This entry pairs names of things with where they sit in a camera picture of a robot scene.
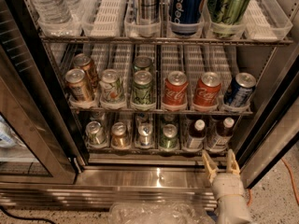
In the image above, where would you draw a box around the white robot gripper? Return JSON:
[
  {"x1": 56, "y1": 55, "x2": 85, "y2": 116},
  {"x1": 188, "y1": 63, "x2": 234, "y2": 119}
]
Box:
[{"x1": 202, "y1": 149, "x2": 244, "y2": 200}]

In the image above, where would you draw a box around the dark drink bottle white cap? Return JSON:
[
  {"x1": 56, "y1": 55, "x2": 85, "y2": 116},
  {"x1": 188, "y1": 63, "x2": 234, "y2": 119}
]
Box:
[{"x1": 206, "y1": 117, "x2": 235, "y2": 153}]

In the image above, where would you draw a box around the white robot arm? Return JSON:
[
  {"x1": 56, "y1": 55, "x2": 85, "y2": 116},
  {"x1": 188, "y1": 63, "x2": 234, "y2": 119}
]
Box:
[{"x1": 202, "y1": 149, "x2": 253, "y2": 224}]

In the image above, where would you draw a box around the stainless steel fridge door right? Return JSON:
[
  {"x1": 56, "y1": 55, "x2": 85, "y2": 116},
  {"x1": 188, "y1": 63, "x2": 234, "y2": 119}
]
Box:
[{"x1": 239, "y1": 96, "x2": 299, "y2": 189}]

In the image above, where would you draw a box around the stainless steel fridge door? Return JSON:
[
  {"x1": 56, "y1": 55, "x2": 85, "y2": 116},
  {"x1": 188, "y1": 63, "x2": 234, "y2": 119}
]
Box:
[
  {"x1": 239, "y1": 96, "x2": 299, "y2": 189},
  {"x1": 0, "y1": 0, "x2": 88, "y2": 186}
]

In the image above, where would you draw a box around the blue Pepsi can middle shelf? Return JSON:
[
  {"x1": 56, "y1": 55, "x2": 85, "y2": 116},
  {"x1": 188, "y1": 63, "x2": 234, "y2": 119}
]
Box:
[{"x1": 223, "y1": 73, "x2": 256, "y2": 107}]

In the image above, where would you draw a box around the blue pepsi can shelf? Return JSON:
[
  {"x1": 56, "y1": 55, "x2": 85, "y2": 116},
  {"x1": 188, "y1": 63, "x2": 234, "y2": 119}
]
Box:
[
  {"x1": 168, "y1": 0, "x2": 205, "y2": 35},
  {"x1": 223, "y1": 73, "x2": 256, "y2": 107}
]

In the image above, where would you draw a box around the silver slim can bottom shelf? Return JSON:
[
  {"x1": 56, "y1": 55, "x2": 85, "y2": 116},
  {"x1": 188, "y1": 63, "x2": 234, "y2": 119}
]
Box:
[{"x1": 138, "y1": 123, "x2": 152, "y2": 148}]

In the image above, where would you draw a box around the gold can bottom shelf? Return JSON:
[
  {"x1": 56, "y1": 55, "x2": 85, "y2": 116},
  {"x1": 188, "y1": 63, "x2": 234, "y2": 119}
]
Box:
[{"x1": 111, "y1": 122, "x2": 129, "y2": 148}]

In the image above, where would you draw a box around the silver green can bottom shelf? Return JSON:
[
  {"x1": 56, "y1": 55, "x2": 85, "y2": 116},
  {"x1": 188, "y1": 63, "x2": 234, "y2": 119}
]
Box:
[{"x1": 85, "y1": 121, "x2": 106, "y2": 147}]

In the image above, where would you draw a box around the green can top shelf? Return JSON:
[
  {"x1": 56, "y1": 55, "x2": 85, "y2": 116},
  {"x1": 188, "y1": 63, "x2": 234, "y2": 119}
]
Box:
[{"x1": 207, "y1": 0, "x2": 249, "y2": 39}]

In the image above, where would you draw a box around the blue Pepsi can top shelf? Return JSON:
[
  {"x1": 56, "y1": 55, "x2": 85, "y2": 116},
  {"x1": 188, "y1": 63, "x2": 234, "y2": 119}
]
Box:
[{"x1": 168, "y1": 0, "x2": 205, "y2": 35}]

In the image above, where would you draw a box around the stainless steel fridge door left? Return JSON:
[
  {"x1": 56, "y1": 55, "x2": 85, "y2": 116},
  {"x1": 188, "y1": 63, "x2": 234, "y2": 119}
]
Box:
[{"x1": 0, "y1": 0, "x2": 88, "y2": 186}]

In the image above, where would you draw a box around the silver plaid can top shelf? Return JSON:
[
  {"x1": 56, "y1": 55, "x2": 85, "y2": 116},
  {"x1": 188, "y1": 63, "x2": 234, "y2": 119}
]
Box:
[{"x1": 137, "y1": 0, "x2": 159, "y2": 25}]

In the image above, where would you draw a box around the clear water bottle top shelf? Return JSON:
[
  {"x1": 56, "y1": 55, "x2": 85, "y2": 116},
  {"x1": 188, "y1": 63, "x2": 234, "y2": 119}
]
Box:
[{"x1": 31, "y1": 0, "x2": 72, "y2": 24}]

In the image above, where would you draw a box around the red Coca-Cola can right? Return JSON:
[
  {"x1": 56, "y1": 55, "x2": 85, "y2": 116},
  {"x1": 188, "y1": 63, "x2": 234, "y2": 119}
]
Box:
[{"x1": 193, "y1": 72, "x2": 221, "y2": 106}]

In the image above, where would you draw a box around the red coca-cola can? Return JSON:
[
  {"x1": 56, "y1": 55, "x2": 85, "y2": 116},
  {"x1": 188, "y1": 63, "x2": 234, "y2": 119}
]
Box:
[
  {"x1": 164, "y1": 71, "x2": 188, "y2": 105},
  {"x1": 193, "y1": 72, "x2": 221, "y2": 106}
]

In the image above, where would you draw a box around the red Coca-Cola can left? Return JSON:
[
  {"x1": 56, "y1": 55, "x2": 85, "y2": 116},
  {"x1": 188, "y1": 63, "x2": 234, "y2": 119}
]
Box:
[{"x1": 164, "y1": 71, "x2": 188, "y2": 105}]

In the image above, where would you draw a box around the clear plastic bag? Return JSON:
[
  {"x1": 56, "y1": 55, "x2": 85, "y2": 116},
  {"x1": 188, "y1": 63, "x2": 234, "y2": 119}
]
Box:
[{"x1": 108, "y1": 202, "x2": 215, "y2": 224}]

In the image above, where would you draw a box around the green can front middle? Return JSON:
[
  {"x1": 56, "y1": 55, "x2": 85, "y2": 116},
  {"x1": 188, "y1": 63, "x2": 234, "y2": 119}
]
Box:
[{"x1": 132, "y1": 70, "x2": 153, "y2": 105}]

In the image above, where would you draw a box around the green can rear middle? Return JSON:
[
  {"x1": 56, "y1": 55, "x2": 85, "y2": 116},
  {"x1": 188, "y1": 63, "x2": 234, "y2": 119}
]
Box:
[{"x1": 133, "y1": 56, "x2": 153, "y2": 73}]

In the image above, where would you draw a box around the white green can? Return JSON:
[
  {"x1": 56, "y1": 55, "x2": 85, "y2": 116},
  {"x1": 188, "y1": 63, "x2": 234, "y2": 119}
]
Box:
[{"x1": 100, "y1": 69, "x2": 125, "y2": 104}]

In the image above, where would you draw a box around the gold can front left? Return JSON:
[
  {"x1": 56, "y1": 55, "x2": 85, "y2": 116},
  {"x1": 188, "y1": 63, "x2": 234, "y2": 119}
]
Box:
[{"x1": 65, "y1": 68, "x2": 94, "y2": 102}]

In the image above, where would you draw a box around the gold can rear left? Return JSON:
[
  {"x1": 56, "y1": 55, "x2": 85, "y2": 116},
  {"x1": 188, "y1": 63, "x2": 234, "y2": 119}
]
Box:
[{"x1": 73, "y1": 53, "x2": 99, "y2": 91}]

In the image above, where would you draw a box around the orange cable on floor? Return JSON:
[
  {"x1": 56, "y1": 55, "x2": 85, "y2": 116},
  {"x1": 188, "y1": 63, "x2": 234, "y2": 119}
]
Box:
[{"x1": 246, "y1": 158, "x2": 299, "y2": 207}]

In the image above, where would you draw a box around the black cable on floor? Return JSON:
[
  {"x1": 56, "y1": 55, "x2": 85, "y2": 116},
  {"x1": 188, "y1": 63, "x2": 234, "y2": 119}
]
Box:
[{"x1": 0, "y1": 204, "x2": 57, "y2": 224}]

